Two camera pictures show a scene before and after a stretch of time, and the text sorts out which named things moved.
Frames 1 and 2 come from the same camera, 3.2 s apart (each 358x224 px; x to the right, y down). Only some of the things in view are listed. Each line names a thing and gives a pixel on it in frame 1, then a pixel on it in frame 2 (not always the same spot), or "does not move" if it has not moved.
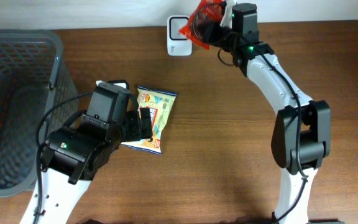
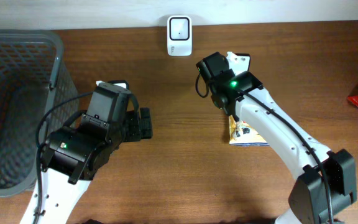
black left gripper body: x=130 y=130 does not move
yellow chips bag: x=160 y=102 to x=242 y=134
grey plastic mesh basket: x=27 y=88 does not move
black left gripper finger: x=146 y=124 does not move
